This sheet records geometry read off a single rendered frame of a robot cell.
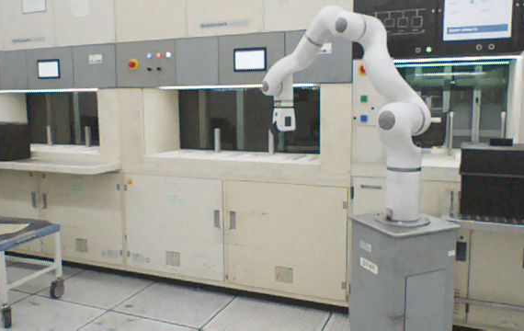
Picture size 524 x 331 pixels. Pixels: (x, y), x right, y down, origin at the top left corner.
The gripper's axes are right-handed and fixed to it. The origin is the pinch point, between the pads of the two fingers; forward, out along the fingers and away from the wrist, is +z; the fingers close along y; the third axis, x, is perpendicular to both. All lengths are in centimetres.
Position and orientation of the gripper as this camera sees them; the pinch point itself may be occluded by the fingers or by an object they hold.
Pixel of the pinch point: (283, 142)
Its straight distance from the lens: 206.6
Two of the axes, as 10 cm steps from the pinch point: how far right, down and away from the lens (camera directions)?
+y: 7.4, -0.9, 6.7
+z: 0.1, 9.9, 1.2
